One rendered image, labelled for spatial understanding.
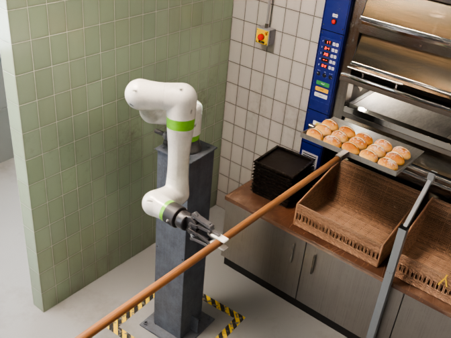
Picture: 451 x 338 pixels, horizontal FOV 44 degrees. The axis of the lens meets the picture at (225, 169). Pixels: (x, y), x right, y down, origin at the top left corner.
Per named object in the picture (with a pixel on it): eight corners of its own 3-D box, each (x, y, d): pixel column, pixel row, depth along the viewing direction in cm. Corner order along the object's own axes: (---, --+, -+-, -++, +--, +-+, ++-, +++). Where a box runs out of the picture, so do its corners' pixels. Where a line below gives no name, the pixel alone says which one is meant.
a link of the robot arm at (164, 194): (135, 213, 233) (137, 190, 228) (156, 203, 243) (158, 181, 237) (159, 228, 226) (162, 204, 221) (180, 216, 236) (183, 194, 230)
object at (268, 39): (261, 39, 359) (263, 24, 354) (274, 44, 354) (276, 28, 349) (254, 42, 354) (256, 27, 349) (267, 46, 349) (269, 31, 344)
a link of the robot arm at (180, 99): (167, 77, 226) (163, 86, 215) (199, 80, 226) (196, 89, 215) (166, 119, 234) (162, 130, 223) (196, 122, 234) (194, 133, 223)
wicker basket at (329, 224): (332, 192, 365) (339, 155, 351) (413, 230, 336) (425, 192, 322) (290, 224, 331) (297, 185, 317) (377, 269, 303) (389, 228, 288)
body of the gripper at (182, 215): (187, 205, 225) (205, 215, 221) (186, 222, 230) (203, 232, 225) (174, 213, 220) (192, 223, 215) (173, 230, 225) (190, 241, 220)
